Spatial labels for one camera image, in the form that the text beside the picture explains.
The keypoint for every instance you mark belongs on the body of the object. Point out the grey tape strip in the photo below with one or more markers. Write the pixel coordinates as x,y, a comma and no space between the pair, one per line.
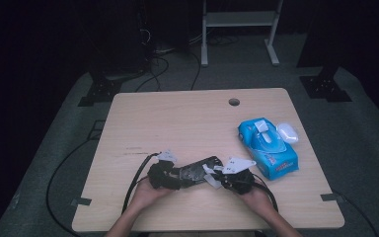
330,197
80,201

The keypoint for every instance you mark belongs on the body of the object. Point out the black stand base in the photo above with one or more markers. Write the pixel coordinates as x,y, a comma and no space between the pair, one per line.
100,94
322,87

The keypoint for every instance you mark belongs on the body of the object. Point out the white oval object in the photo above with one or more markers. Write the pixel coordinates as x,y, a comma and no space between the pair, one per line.
288,132

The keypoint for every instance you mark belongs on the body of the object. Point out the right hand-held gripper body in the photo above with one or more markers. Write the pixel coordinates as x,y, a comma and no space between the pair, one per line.
238,164

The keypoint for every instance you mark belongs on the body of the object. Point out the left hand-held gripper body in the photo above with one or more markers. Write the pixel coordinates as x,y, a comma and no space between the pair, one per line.
161,176

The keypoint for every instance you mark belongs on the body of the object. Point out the person's left hand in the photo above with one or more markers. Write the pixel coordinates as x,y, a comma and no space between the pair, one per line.
148,196

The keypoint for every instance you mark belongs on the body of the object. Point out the white metal desk frame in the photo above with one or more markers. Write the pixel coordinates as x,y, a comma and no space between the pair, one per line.
240,18

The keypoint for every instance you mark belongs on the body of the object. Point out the blue wet wipes pack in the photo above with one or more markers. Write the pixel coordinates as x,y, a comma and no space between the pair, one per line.
269,154

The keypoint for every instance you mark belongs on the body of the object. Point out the person's right hand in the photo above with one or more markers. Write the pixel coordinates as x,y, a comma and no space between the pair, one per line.
256,202

